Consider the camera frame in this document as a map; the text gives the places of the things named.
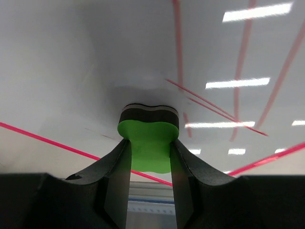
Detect pink framed whiteboard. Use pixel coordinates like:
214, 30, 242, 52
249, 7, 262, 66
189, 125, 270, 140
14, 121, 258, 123
0, 0, 305, 178

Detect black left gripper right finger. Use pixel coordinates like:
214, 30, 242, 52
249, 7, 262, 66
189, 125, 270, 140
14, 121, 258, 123
170, 140, 305, 229

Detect green foam eraser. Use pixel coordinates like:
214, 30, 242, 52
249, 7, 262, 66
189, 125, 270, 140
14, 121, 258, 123
117, 104, 179, 174

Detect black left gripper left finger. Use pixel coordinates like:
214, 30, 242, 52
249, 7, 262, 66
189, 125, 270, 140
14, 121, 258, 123
0, 140, 132, 229

